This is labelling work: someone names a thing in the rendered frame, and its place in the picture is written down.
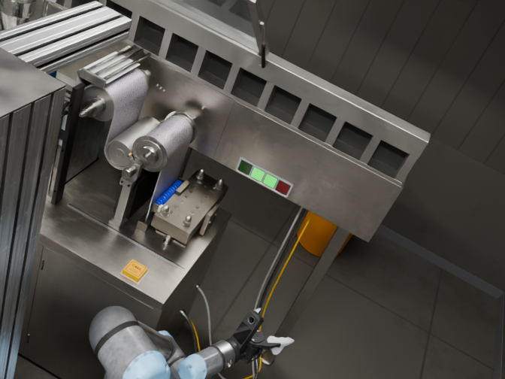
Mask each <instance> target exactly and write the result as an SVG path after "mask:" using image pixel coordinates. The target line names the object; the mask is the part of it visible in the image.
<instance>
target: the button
mask: <svg viewBox="0 0 505 379"><path fill-rule="evenodd" d="M147 269H148V268H147V267H146V266H144V265H141V264H140V263H139V262H136V261H135V260H132V261H131V262H130V263H129V264H128V265H127V266H126V267H125V268H124V269H123V270H122V274H124V275H125V276H127V277H129V278H131V279H132V280H134V281H136V282H138V281H139V280H140V279H141V278H142V277H143V276H144V275H145V274H146V273H147Z"/></svg>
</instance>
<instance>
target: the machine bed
mask: <svg viewBox="0 0 505 379"><path fill-rule="evenodd" d="M121 177H122V170H119V169H117V168H114V167H113V166H112V165H111V164H110V163H109V162H108V160H107V158H106V156H105V154H104V149H102V148H101V147H99V149H98V155H97V159H96V161H94V162H93V163H91V164H90V165H88V166H87V167H85V169H83V170H82V171H80V172H79V173H78V174H76V175H75V176H73V177H72V178H71V179H70V180H68V181H67V182H66V183H65V188H64V192H63V196H62V200H61V201H59V202H58V203H57V204H55V205H53V204H51V202H50V201H48V200H46V201H45V206H44V214H43V218H42V223H41V230H40V235H39V239H38V240H39V241H41V242H42V243H44V244H46V245H47V246H49V247H51V248H53V249H54V250H56V251H58V252H60V253H61V254H63V255H65V256H67V257H68V258H70V259H72V260H74V261H75V262H77V263H79V264H81V265H82V266H84V267H86V268H88V269H89V270H91V271H93V272H95V273H96V274H98V275H100V276H102V277H103V278H105V279H107V280H108V281H110V282H112V283H114V284H116V285H117V286H118V287H121V288H122V289H124V290H126V291H127V292H129V293H131V294H132V295H134V296H137V297H138V298H139V299H142V300H143V301H145V302H147V303H148V304H150V305H152V306H153V307H155V308H158V309H159V310H161V309H163V307H164V306H165V305H166V303H167V302H168V300H169V299H170V298H171V297H172V295H173V294H174V293H175V291H176V290H177V288H178V287H179V286H180V285H181V283H182V282H183V281H184V279H185V278H186V276H187V275H188V274H189V273H190V271H191V270H192V269H193V268H194V266H195V265H196V263H197V262H198V261H199V259H200V258H201V257H202V256H203V254H204V253H205V251H206V250H207V249H208V247H209V246H210V245H211V244H212V242H213V241H214V239H215V238H216V236H217V235H218V234H219V233H220V232H221V230H222V229H223V227H224V226H225V225H226V223H227V222H228V221H229V219H230V217H231V213H229V212H227V211H225V210H223V209H222V208H219V210H218V211H217V215H216V217H215V219H214V221H213V224H212V225H211V226H210V228H209V229H208V230H207V231H206V232H205V233H204V235H201V234H199V232H200V230H201V229H200V230H199V231H198V232H197V234H196V235H195V236H194V237H193V239H192V240H191V241H190V242H189V243H188V244H187V246H186V247H185V248H184V247H181V246H180V245H179V244H176V243H174V242H173V241H171V244H170V245H166V244H164V243H163V240H164V239H165V238H166V237H164V236H162V235H160V234H159V233H157V232H156V228H155V227H153V226H151V227H150V228H149V229H148V230H147V231H146V232H142V231H141V230H140V229H137V228H136V226H137V224H138V221H139V219H140V218H142V216H143V215H145V213H146V212H148V210H149V207H150V201H151V198H152V197H151V198H150V199H149V200H148V201H147V202H146V203H145V204H144V205H142V206H141V207H140V208H139V209H138V210H137V211H136V212H135V213H134V214H133V215H132V216H131V217H130V218H129V219H128V220H127V221H126V222H125V223H124V224H123V225H122V226H121V227H120V228H118V227H116V226H114V225H113V224H111V223H109V220H110V219H111V218H112V217H113V216H114V215H115V213H114V212H113V210H114V208H115V204H116V200H117V196H118V193H119V188H120V185H121V184H119V182H120V179H121ZM69 203H70V204H72V205H73V206H75V207H77V208H79V209H81V210H82V211H84V212H86V213H88V214H89V215H91V216H93V217H95V218H96V219H98V220H100V221H102V222H103V223H106V224H108V225H109V226H111V227H113V228H114V229H116V230H118V231H120V232H121V233H123V234H125V235H127V236H129V237H130V238H132V239H134V240H136V241H137V242H139V243H141V244H143V245H144V246H146V247H148V248H150V249H151V250H154V251H156V252H157V253H159V254H161V255H162V256H164V257H166V258H168V259H169V260H171V261H173V262H175V263H177V264H178V265H180V266H182V267H184V268H185V269H186V270H185V271H184V272H182V271H181V270H179V269H177V268H175V267H173V266H172V265H170V264H168V263H166V262H165V261H163V260H161V259H159V258H158V257H156V256H154V255H152V254H151V253H148V252H146V251H145V250H143V249H141V248H140V247H138V246H136V245H135V244H133V243H131V242H129V241H127V240H125V239H124V238H122V237H120V236H118V235H117V234H115V233H113V232H112V231H110V230H108V229H106V228H104V227H103V226H100V225H99V224H97V223H95V222H94V221H92V220H90V219H88V218H87V217H85V216H83V215H82V214H79V213H77V212H76V211H74V210H72V209H70V208H69V207H67V206H66V205H67V204H69ZM132 260H135V261H136V262H139V263H140V264H141V265H144V266H146V267H147V268H148V269H147V271H149V273H148V274H147V275H146V276H145V278H144V279H143V280H142V281H141V282H140V283H139V284H138V285H137V284H136V283H134V282H132V281H130V280H129V279H127V278H126V277H123V276H122V275H121V274H119V273H120V272H121V271H122V270H123V269H124V268H125V267H126V266H127V265H128V264H129V263H130V262H131V261H132Z"/></svg>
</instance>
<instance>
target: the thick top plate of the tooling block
mask: <svg viewBox="0 0 505 379"><path fill-rule="evenodd" d="M198 171H199V170H197V171H196V172H195V173H194V174H193V175H192V176H191V177H190V178H189V179H188V180H187V181H188V182H190V185H189V186H188V187H187V188H186V190H185V191H184V192H183V193H182V194H181V195H180V196H178V195H177V194H173V195H172V197H170V198H169V200H167V201H166V203H164V204H163V205H164V206H165V205H168V206H169V207H170V210H169V211H170V212H169V216H168V217H163V216H161V215H160V212H158V211H157V212H156V213H155V214H154V216H153V220H152V222H151V226H153V227H155V228H157V229H158V230H160V231H162V232H164V233H165V234H167V235H170V236H171V237H172V238H175V239H177V240H178V241H180V242H182V243H184V244H186V243H187V242H188V241H189V239H190V238H191V237H192V236H193V235H194V234H195V232H196V231H197V230H198V229H199V227H200V226H201V225H202V223H203V222H204V219H205V217H206V215H207V213H208V212H209V211H210V209H211V208H212V207H213V206H214V205H215V204H216V203H217V204H219V203H220V202H221V201H222V200H223V198H224V197H225V194H226V193H227V190H228V186H227V185H225V184H223V187H222V189H217V188H216V187H215V184H216V182H217V181H218V180H216V179H214V178H212V177H211V176H209V175H207V174H204V179H202V180H201V179H198V178H197V177H196V174H197V173H198ZM164 206H163V207H164ZM187 215H190V216H191V217H192V223H191V226H190V227H188V228H187V227H185V226H183V225H182V222H183V220H184V219H185V217H186V216H187Z"/></svg>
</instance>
